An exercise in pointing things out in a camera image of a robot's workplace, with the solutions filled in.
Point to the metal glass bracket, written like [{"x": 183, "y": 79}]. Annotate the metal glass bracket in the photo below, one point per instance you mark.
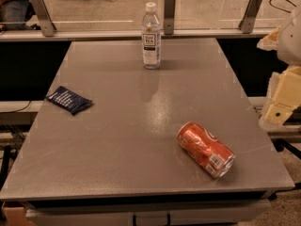
[
  {"x": 248, "y": 21},
  {"x": 169, "y": 16},
  {"x": 46, "y": 25}
]

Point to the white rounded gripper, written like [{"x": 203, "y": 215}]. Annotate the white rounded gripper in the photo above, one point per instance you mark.
[{"x": 291, "y": 42}]

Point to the clear water bottle white cap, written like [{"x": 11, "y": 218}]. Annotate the clear water bottle white cap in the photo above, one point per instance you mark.
[{"x": 151, "y": 37}]

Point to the seated person in background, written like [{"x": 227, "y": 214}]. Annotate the seated person in background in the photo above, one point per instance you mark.
[{"x": 13, "y": 14}]

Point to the metal barrier rail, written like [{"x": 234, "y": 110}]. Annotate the metal barrier rail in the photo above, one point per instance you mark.
[{"x": 36, "y": 35}]

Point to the red coke can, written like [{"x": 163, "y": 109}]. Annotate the red coke can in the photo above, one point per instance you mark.
[{"x": 206, "y": 149}]

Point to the right metal glass bracket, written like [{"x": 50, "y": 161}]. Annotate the right metal glass bracket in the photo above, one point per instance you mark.
[{"x": 248, "y": 21}]

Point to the middle metal glass bracket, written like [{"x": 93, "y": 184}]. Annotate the middle metal glass bracket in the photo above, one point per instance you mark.
[{"x": 169, "y": 16}]

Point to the left metal glass bracket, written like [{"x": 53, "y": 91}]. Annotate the left metal glass bracket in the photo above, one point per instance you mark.
[{"x": 46, "y": 25}]

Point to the cardboard box under table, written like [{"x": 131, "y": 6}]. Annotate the cardboard box under table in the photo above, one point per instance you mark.
[{"x": 15, "y": 214}]

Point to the dark blue snack bag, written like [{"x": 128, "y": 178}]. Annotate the dark blue snack bag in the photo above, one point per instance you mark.
[{"x": 69, "y": 100}]

